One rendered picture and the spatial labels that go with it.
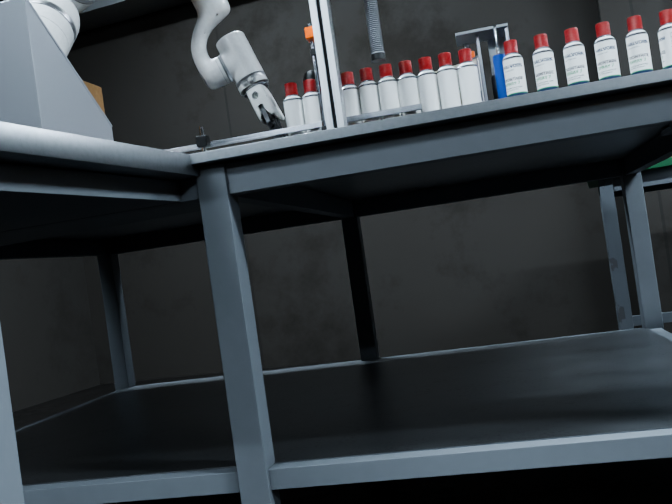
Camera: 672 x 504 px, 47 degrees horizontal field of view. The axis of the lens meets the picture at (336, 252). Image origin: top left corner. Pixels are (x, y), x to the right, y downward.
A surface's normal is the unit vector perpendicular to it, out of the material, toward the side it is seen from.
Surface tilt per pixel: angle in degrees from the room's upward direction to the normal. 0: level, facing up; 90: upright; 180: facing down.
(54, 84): 90
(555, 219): 90
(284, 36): 90
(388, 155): 90
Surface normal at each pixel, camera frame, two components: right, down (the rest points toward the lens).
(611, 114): -0.20, 0.01
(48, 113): 0.95, -0.14
